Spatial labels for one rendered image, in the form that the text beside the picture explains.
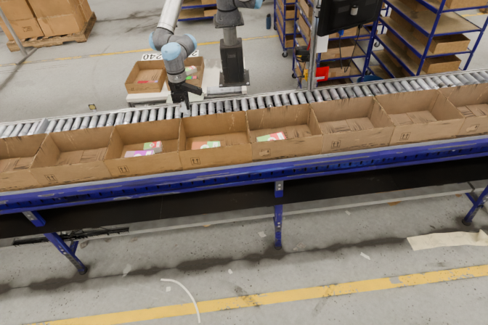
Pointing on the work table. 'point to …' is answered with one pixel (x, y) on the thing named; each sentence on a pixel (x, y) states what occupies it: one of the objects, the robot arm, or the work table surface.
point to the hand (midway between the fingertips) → (189, 111)
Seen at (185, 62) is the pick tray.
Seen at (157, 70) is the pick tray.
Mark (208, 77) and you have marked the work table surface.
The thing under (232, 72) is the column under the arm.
